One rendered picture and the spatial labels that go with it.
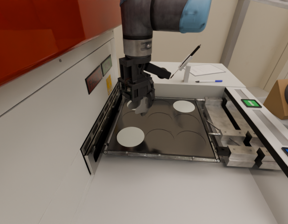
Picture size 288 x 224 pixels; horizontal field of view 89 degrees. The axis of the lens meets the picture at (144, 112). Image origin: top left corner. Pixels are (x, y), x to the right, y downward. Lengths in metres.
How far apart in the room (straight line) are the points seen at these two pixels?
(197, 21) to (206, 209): 0.47
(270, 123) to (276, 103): 0.35
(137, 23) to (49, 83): 0.22
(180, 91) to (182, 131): 0.27
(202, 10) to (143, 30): 0.13
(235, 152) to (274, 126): 0.17
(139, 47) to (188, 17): 0.12
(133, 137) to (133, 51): 0.29
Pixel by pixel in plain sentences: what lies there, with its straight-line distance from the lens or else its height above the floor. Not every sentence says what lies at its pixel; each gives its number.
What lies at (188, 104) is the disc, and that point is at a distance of 0.73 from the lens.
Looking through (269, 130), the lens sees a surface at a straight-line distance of 0.62.
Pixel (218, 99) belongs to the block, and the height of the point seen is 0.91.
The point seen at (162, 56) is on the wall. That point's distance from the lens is 2.41.
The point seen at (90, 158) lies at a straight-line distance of 0.48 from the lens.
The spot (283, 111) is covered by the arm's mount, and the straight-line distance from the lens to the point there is 1.00.
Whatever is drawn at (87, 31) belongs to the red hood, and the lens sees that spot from 0.35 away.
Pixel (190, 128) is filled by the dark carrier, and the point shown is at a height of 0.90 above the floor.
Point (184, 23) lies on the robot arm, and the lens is 0.35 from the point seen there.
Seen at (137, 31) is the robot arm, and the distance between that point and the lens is 0.38.
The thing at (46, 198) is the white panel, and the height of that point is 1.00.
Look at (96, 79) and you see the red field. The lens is 0.50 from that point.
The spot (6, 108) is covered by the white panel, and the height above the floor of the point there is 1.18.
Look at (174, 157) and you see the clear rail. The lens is 0.49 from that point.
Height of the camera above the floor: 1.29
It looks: 36 degrees down
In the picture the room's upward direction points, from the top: straight up
